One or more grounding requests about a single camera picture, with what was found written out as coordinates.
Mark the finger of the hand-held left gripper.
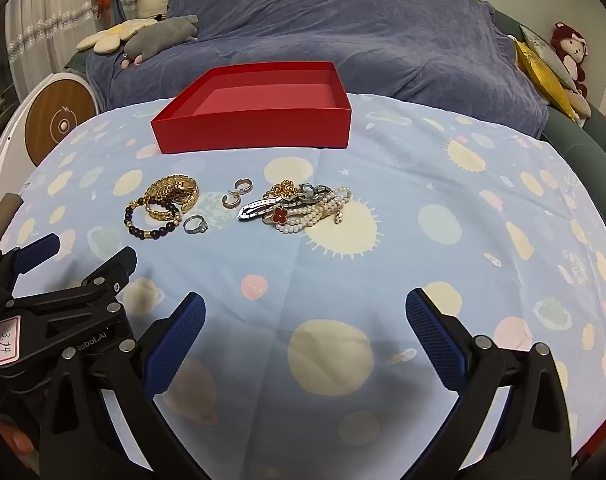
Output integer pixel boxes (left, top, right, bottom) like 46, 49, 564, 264
7, 246, 138, 345
0, 232, 62, 307

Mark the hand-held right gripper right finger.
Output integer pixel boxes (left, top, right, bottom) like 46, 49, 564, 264
405, 287, 574, 480

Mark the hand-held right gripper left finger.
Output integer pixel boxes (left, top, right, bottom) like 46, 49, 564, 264
37, 291, 209, 480

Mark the dark bead bracelet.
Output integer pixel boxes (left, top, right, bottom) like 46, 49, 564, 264
124, 198, 183, 240

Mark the gold chain bracelet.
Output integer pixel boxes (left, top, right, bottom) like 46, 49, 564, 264
142, 182, 201, 222

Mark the gold link band bracelet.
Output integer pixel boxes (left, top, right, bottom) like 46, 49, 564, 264
148, 174, 199, 201

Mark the silver wristwatch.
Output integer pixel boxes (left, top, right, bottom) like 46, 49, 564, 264
237, 183, 334, 222

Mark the white pearl bracelet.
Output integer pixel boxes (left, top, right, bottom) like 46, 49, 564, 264
274, 186, 354, 234

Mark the red cardboard box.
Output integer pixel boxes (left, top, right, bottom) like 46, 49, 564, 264
150, 61, 353, 155

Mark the person's left hand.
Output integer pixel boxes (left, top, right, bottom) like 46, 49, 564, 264
0, 417, 40, 468

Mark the cardboard tube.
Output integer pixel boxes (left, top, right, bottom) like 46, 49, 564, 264
0, 194, 24, 257

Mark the round white wood-faced device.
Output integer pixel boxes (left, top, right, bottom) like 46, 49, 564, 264
0, 71, 102, 196

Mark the white curtain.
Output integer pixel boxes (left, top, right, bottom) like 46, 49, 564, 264
6, 0, 129, 106

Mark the flower shaped plush cushion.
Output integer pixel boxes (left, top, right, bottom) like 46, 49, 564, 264
76, 19, 157, 55

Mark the grey plush toy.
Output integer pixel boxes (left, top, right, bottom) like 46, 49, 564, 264
122, 14, 200, 69

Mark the green sofa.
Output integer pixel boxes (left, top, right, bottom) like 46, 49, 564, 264
490, 7, 606, 177

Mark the beige cushion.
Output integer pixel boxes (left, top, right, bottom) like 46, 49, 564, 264
565, 92, 593, 122

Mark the gold cushion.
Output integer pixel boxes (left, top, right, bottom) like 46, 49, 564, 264
514, 37, 578, 121

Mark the grey cushion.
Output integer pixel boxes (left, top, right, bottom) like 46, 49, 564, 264
520, 25, 582, 94

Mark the red monkey plush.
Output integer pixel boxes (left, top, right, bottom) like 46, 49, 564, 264
550, 22, 590, 98

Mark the blue-grey blanket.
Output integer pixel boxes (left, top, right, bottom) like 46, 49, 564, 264
86, 0, 550, 141

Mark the gold chain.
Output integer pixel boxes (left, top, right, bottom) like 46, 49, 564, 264
263, 179, 300, 201

